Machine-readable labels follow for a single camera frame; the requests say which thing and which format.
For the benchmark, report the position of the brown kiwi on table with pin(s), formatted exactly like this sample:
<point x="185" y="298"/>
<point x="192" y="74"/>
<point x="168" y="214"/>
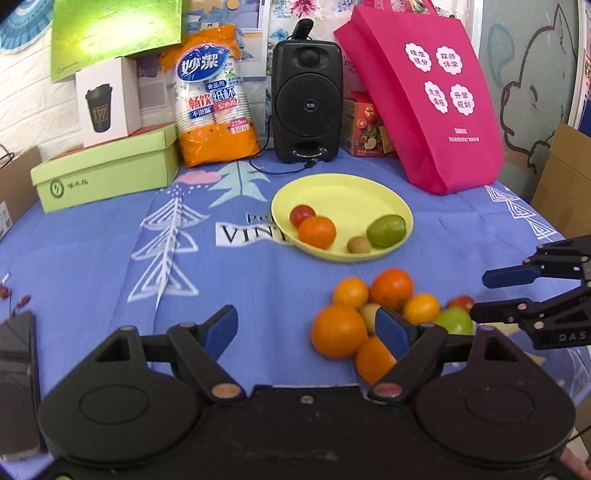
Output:
<point x="368" y="313"/>

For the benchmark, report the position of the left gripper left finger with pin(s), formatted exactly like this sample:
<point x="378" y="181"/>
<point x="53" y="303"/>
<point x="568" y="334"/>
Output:
<point x="135" y="397"/>

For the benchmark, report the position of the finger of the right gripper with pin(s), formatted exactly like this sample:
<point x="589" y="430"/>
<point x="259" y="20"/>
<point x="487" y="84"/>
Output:
<point x="507" y="312"/>
<point x="510" y="276"/>

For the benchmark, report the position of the orange partly behind finger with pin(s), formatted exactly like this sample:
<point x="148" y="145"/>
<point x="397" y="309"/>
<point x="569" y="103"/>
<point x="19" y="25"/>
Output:
<point x="374" y="360"/>

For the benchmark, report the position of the dark purple tomato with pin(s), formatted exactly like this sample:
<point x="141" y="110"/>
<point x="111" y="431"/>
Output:
<point x="464" y="302"/>

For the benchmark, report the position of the pink tote bag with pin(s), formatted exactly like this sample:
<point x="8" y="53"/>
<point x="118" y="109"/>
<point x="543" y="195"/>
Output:
<point x="427" y="84"/>

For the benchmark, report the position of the large green box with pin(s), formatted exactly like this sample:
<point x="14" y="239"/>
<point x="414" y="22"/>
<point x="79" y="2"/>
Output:
<point x="86" y="32"/>

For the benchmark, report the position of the red fruit carton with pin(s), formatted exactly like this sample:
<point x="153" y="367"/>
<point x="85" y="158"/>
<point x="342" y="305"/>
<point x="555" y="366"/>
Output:
<point x="363" y="133"/>

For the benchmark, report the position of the orange tangerine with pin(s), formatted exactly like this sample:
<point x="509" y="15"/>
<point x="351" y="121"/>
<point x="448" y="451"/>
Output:
<point x="421" y="308"/>

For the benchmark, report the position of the large orange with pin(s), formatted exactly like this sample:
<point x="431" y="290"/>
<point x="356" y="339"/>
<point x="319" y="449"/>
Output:
<point x="338" y="332"/>

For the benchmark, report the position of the light green shoe box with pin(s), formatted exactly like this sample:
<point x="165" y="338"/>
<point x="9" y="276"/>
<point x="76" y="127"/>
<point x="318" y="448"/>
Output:
<point x="145" y="160"/>

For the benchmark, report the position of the black speaker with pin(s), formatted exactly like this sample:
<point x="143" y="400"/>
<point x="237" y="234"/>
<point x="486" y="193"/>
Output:
<point x="306" y="97"/>

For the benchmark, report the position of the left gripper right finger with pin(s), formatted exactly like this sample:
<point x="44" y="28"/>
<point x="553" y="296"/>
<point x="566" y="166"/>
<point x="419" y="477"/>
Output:
<point x="478" y="396"/>

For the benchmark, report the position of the light green apple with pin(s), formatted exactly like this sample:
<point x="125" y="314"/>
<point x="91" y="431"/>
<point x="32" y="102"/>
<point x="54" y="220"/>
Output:
<point x="456" y="321"/>

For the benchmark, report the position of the brown cardboard box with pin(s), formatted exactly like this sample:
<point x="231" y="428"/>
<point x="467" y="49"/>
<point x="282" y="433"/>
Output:
<point x="17" y="193"/>

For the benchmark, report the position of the black smartphone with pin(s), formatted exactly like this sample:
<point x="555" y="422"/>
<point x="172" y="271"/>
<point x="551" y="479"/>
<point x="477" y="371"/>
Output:
<point x="20" y="390"/>

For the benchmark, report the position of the brown kiwi fruit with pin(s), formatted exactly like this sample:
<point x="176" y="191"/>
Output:
<point x="358" y="245"/>

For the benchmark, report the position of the red cherry tomato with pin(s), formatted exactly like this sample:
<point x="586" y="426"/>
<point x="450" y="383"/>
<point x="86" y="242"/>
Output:
<point x="300" y="213"/>

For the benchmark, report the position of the green tomato fruit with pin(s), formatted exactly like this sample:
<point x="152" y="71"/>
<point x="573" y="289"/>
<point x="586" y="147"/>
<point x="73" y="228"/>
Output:
<point x="387" y="231"/>

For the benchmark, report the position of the white cup box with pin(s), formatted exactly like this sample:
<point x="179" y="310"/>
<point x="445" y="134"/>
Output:
<point x="108" y="100"/>

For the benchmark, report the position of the yellow plate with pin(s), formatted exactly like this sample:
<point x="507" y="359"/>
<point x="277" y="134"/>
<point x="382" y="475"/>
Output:
<point x="351" y="202"/>

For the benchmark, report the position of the small orange mandarin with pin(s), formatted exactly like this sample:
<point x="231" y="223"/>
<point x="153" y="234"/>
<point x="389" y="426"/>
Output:
<point x="352" y="292"/>

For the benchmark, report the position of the cardboard box at right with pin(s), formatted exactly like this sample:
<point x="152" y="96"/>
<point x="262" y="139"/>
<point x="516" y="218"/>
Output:
<point x="563" y="193"/>

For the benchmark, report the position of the orange paper cup pack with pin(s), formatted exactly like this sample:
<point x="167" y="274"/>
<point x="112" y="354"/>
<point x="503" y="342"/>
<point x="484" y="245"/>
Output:
<point x="212" y="114"/>

